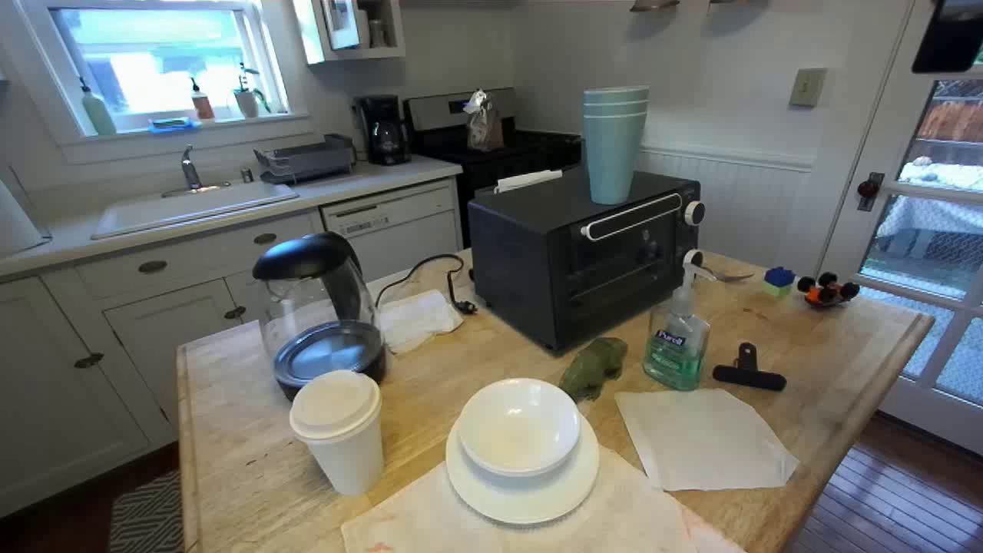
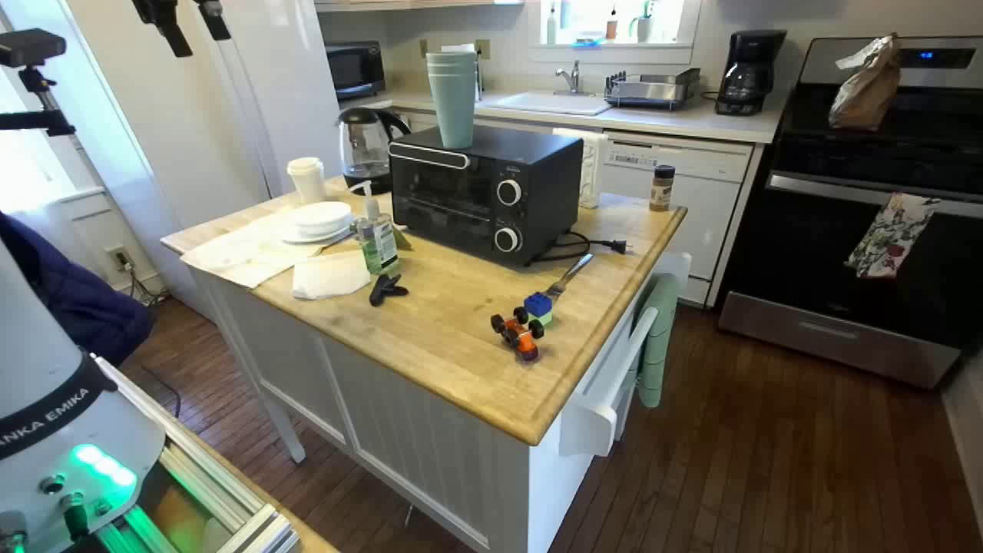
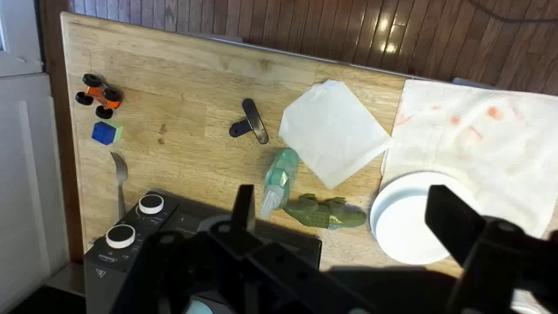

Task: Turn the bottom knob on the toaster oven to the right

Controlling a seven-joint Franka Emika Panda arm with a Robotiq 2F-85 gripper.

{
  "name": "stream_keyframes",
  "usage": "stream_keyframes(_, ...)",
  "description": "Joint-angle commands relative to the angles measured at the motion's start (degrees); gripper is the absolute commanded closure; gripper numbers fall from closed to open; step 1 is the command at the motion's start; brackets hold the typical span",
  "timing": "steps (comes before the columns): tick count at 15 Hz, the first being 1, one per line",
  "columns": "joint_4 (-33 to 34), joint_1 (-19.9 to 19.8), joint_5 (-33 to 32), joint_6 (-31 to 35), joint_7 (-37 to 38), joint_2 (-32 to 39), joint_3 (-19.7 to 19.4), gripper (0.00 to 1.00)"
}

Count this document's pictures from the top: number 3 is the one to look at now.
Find white folded napkin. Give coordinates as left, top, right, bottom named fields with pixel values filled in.
left=278, top=79, right=393, bottom=190

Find black binder clip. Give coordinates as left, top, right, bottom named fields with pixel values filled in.
left=227, top=96, right=271, bottom=147

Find blue green toy brick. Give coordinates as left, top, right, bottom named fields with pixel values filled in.
left=91, top=121, right=128, bottom=147

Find green hand sanitizer pump bottle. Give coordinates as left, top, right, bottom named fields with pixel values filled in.
left=258, top=147, right=302, bottom=222

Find white bowl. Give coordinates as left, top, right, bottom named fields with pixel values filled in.
left=377, top=180, right=468, bottom=258

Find white round plate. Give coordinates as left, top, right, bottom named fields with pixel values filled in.
left=368, top=171, right=487, bottom=267

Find black toaster oven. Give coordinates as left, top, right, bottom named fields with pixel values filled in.
left=82, top=189, right=325, bottom=314

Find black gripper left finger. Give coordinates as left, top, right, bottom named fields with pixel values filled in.
left=206, top=183, right=373, bottom=314

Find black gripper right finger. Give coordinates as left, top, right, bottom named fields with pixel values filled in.
left=424, top=183, right=558, bottom=314

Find green sponge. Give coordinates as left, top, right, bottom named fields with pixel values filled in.
left=283, top=192, right=370, bottom=232

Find silver metal fork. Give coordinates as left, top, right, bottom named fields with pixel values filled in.
left=110, top=152, right=131, bottom=220

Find orange toy car black wheels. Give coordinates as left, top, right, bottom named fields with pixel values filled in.
left=74, top=72, right=126, bottom=121

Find white red-stained cloth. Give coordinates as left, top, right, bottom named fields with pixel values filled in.
left=380, top=79, right=558, bottom=314

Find white door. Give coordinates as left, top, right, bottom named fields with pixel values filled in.
left=0, top=0, right=72, bottom=314

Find white black toaster oven knob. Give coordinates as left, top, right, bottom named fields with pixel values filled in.
left=105, top=223, right=138, bottom=251
left=136, top=192, right=168, bottom=216

